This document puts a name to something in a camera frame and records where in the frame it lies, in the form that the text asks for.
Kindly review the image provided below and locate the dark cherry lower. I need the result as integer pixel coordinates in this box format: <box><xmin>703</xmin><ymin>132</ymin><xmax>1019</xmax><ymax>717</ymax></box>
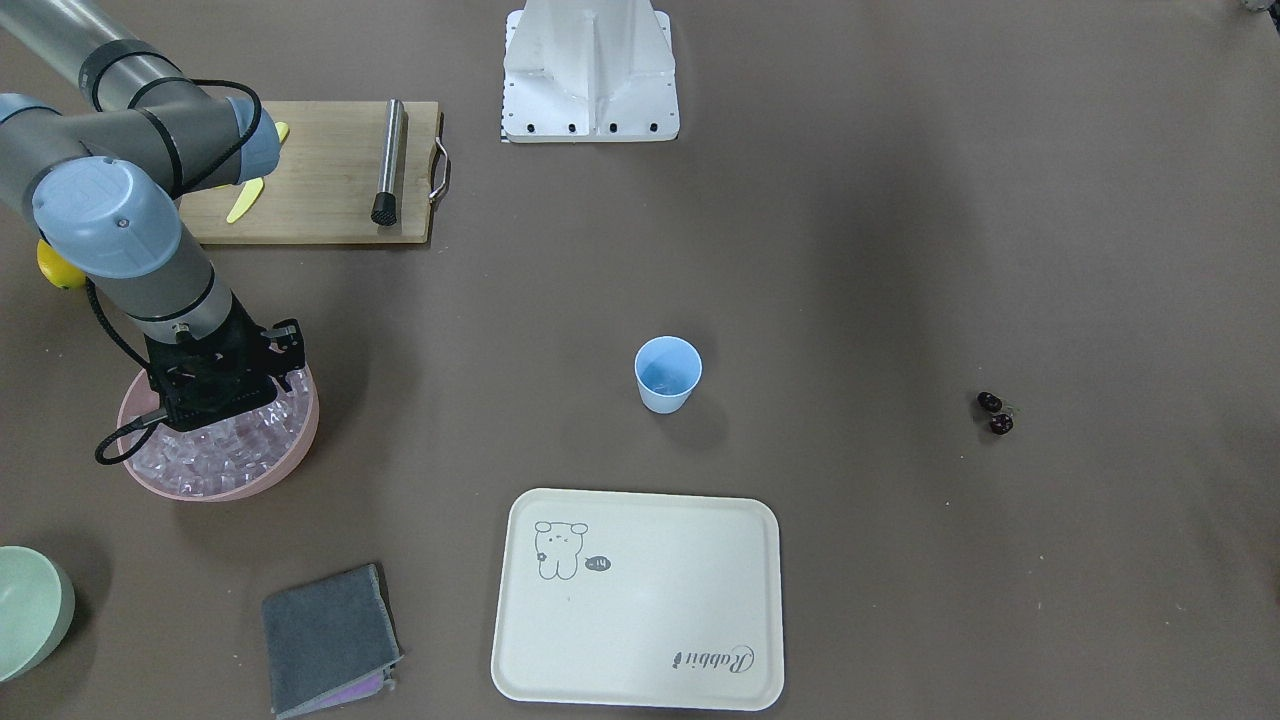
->
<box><xmin>988</xmin><ymin>404</ymin><xmax>1021</xmax><ymax>436</ymax></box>

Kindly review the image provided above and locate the steel muddler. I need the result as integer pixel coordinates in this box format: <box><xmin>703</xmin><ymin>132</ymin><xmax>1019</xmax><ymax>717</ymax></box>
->
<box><xmin>370</xmin><ymin>97</ymin><xmax>406</xmax><ymax>227</ymax></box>

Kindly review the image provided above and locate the mint green bowl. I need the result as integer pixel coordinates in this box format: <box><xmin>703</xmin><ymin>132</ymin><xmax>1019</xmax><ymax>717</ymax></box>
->
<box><xmin>1</xmin><ymin>546</ymin><xmax>76</xmax><ymax>682</ymax></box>

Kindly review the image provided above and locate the wooden cutting board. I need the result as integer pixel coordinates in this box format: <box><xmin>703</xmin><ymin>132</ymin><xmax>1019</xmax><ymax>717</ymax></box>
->
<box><xmin>178</xmin><ymin>101</ymin><xmax>449</xmax><ymax>246</ymax></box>

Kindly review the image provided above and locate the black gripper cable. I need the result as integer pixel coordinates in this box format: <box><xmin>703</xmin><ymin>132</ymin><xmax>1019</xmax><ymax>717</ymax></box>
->
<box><xmin>84</xmin><ymin>78</ymin><xmax>264</xmax><ymax>466</ymax></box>

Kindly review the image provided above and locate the cream serving tray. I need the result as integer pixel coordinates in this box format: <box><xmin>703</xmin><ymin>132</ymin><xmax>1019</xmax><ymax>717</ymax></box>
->
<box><xmin>490</xmin><ymin>488</ymin><xmax>785</xmax><ymax>712</ymax></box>

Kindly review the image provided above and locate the yellow knife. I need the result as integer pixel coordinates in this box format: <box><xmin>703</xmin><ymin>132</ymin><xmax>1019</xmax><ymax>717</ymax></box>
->
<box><xmin>225</xmin><ymin>120</ymin><xmax>291</xmax><ymax>224</ymax></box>

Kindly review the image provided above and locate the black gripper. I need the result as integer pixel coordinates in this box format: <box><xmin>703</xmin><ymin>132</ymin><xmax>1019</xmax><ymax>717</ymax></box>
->
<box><xmin>145</xmin><ymin>300</ymin><xmax>306</xmax><ymax>432</ymax></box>

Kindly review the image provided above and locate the dark cherry upper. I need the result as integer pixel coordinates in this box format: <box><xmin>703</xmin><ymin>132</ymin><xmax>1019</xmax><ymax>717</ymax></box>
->
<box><xmin>975</xmin><ymin>391</ymin><xmax>1004</xmax><ymax>413</ymax></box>

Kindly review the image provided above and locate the pink ice bowl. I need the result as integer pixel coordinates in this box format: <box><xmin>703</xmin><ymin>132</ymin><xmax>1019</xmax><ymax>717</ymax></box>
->
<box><xmin>123</xmin><ymin>366</ymin><xmax>320</xmax><ymax>502</ymax></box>

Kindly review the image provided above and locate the light blue cup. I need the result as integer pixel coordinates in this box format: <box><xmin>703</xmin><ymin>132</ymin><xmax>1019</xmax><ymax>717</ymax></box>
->
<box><xmin>634</xmin><ymin>336</ymin><xmax>704</xmax><ymax>415</ymax></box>

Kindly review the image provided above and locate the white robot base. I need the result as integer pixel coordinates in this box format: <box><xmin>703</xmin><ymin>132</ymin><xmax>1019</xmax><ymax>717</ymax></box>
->
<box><xmin>500</xmin><ymin>1</ymin><xmax>681</xmax><ymax>143</ymax></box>

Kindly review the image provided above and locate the dark cherry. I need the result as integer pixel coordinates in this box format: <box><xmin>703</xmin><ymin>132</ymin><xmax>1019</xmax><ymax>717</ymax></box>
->
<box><xmin>988</xmin><ymin>404</ymin><xmax>1021</xmax><ymax>436</ymax></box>
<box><xmin>975</xmin><ymin>391</ymin><xmax>1004</xmax><ymax>413</ymax></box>

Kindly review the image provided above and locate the grey folded cloth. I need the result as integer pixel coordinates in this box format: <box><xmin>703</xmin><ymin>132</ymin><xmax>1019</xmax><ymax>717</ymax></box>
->
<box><xmin>260</xmin><ymin>562</ymin><xmax>402</xmax><ymax>719</ymax></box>

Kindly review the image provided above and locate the yellow lemon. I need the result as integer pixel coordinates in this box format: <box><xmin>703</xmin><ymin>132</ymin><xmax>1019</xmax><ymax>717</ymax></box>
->
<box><xmin>36</xmin><ymin>240</ymin><xmax>88</xmax><ymax>290</ymax></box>

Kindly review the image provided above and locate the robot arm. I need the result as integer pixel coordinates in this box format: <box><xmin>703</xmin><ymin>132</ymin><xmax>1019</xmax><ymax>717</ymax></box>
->
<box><xmin>1</xmin><ymin>1</ymin><xmax>305</xmax><ymax>432</ymax></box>

